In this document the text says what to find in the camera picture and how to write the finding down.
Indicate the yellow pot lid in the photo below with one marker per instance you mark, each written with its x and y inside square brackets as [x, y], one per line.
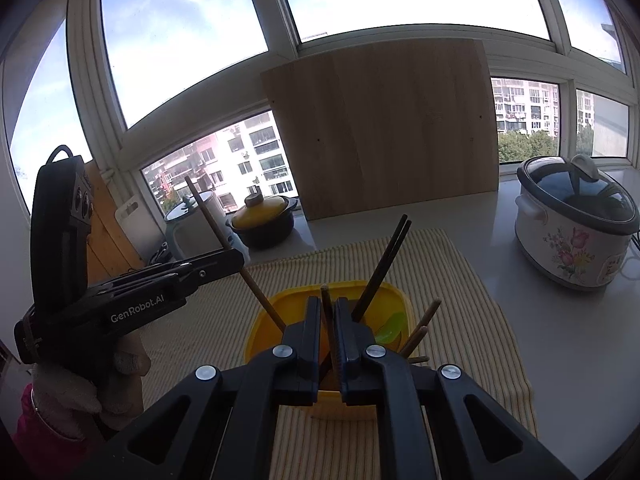
[260, 215]

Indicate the black chopstick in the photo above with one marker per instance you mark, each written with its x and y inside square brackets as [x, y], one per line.
[391, 260]
[381, 262]

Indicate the black folded tripod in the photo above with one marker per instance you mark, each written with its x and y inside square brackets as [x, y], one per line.
[160, 255]

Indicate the person's left forearm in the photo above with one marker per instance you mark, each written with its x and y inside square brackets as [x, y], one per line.
[35, 435]

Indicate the white window frame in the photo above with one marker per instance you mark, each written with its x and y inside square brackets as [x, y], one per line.
[200, 115]

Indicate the glass pot lid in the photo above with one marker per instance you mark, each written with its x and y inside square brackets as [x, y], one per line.
[185, 210]

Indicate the striped tablecloth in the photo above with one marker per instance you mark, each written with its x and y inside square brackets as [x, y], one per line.
[450, 310]

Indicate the brown wooden chopstick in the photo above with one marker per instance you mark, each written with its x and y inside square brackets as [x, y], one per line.
[214, 220]
[425, 322]
[326, 310]
[417, 337]
[420, 359]

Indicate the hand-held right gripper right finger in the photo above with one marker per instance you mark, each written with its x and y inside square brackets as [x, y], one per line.
[342, 350]

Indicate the person's left hand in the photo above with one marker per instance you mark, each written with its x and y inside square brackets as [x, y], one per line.
[65, 395]

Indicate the white floral rice cooker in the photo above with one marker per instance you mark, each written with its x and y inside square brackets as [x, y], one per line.
[565, 250]

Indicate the large light wooden board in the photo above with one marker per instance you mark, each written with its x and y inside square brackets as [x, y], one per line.
[380, 135]

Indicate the teal and white electric pot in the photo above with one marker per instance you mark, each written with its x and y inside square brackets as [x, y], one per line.
[195, 235]

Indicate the black casserole pot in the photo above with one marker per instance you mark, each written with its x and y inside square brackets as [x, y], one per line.
[265, 235]

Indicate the yellow plastic container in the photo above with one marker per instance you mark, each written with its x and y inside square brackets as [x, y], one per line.
[270, 325]

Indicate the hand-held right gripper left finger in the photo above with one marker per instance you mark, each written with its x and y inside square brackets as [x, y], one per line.
[312, 340]

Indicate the green plastic spoon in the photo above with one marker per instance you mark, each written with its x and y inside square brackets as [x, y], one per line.
[392, 330]

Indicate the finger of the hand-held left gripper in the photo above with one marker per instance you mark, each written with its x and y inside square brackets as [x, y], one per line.
[200, 276]
[190, 260]

